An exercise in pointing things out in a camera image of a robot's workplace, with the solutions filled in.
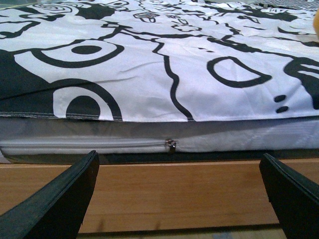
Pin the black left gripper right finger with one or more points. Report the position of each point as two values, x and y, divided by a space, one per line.
294 198

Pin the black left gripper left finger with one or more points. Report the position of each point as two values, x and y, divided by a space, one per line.
57 210

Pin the grey white zippered cushion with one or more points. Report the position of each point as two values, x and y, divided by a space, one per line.
48 141

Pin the metal zipper pull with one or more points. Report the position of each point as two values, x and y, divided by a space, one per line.
170 145

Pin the black and white patterned cloth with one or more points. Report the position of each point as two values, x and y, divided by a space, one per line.
158 61

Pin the yellow toy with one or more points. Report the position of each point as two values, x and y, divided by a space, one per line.
316 24

